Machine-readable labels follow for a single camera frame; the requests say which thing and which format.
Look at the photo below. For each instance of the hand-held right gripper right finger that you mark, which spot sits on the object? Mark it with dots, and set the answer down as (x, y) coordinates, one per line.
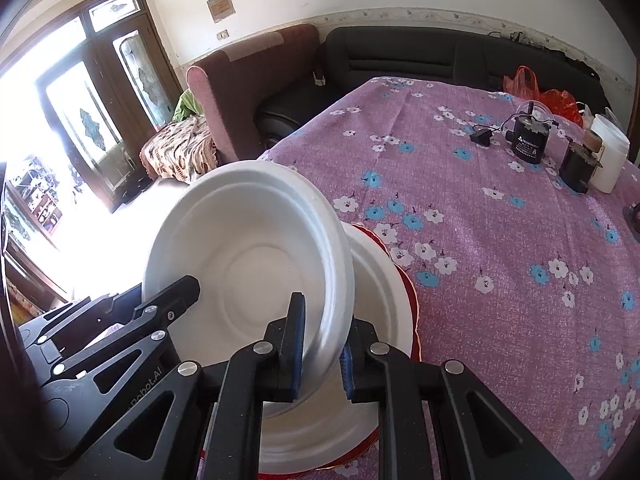
(346, 375)

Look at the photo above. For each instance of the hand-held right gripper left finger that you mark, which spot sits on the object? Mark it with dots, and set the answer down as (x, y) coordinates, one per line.
(299, 360)

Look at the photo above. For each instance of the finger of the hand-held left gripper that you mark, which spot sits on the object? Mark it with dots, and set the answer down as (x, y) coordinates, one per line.
(100, 310)
(175, 300)

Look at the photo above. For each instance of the cluttered shelf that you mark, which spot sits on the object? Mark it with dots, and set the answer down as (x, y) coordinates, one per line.
(35, 200)

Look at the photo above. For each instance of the brown patterned blanket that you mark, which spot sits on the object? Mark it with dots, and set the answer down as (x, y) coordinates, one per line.
(175, 145)

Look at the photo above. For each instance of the green cloth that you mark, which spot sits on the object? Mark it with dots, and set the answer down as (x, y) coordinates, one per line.
(186, 107)

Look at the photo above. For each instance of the purple floral tablecloth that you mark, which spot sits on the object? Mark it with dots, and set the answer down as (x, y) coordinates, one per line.
(500, 240)

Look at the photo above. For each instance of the maroon armchair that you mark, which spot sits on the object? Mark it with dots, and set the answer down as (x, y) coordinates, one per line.
(240, 95)

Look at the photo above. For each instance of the glass panel door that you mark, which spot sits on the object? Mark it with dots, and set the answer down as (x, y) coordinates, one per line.
(100, 60)

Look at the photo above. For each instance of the black power adapter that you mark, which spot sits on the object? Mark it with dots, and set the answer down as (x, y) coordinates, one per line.
(480, 136)

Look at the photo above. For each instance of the black pump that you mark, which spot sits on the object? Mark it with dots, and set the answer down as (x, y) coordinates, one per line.
(530, 142)

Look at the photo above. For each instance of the dark jar with cork lid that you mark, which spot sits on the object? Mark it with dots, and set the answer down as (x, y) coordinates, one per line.
(575, 170)

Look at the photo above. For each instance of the black sofa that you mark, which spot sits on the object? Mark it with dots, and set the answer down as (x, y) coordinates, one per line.
(400, 55)

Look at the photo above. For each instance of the orange plastic bag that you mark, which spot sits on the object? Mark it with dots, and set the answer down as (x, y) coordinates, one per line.
(522, 82)

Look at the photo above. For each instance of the white plastic jar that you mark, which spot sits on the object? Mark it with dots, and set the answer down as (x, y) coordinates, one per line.
(612, 160)

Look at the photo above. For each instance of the red plastic bag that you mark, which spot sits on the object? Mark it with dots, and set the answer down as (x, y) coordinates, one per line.
(562, 105)

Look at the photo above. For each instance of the wall socket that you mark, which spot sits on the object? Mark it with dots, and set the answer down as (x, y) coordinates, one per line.
(223, 35)

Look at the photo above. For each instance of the wall plaque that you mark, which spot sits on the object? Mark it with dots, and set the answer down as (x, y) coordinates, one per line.
(221, 6)

